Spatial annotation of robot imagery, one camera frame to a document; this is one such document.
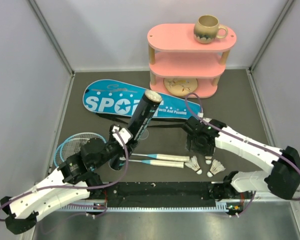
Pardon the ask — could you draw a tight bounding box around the white feather shuttlecock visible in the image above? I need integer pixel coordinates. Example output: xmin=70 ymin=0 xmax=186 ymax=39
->
xmin=205 ymin=156 xmax=213 ymax=165
xmin=207 ymin=159 xmax=226 ymax=178
xmin=184 ymin=155 xmax=203 ymax=175

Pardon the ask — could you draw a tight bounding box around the black shuttlecock tube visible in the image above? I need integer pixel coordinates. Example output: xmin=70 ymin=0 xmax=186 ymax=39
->
xmin=109 ymin=89 xmax=162 ymax=171

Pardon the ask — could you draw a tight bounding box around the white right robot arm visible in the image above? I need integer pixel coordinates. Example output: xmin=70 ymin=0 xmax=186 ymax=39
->
xmin=182 ymin=116 xmax=300 ymax=200

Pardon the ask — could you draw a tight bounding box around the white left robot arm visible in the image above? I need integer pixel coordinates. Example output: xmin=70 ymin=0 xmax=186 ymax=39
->
xmin=0 ymin=124 xmax=141 ymax=235

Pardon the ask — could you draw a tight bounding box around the blue badminton racket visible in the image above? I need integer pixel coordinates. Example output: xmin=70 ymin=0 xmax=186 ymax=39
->
xmin=57 ymin=132 xmax=190 ymax=162
xmin=53 ymin=138 xmax=185 ymax=169

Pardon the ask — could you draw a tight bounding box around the blue sport racket bag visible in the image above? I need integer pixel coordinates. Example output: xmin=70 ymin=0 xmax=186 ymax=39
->
xmin=82 ymin=79 xmax=204 ymax=120

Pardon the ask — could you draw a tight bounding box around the round painted beige coaster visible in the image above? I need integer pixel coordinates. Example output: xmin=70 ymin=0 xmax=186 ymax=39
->
xmin=163 ymin=78 xmax=198 ymax=97

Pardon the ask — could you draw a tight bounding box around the pink three-tier shelf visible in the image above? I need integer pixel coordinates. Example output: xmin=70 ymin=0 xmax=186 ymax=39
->
xmin=147 ymin=23 xmax=237 ymax=98

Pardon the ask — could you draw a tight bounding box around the beige ceramic mug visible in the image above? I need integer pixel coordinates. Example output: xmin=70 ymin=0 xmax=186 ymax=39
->
xmin=193 ymin=15 xmax=228 ymax=44

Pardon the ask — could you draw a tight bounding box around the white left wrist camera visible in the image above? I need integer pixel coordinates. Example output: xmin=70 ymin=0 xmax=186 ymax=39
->
xmin=110 ymin=125 xmax=133 ymax=147

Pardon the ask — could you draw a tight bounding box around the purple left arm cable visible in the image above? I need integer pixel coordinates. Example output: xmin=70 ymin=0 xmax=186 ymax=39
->
xmin=0 ymin=129 xmax=129 ymax=222

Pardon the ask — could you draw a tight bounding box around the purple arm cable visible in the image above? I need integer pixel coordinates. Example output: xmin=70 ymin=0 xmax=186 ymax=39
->
xmin=184 ymin=92 xmax=300 ymax=201
xmin=0 ymin=129 xmax=129 ymax=222

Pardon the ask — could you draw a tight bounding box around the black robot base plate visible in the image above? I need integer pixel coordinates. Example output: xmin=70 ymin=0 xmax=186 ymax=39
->
xmin=105 ymin=182 xmax=228 ymax=208

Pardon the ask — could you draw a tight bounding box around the grey slotted cable duct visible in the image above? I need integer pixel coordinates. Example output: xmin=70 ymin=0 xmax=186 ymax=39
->
xmin=39 ymin=201 xmax=243 ymax=213

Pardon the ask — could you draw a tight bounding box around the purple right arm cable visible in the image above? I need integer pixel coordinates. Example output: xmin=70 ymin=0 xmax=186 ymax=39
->
xmin=184 ymin=92 xmax=300 ymax=201

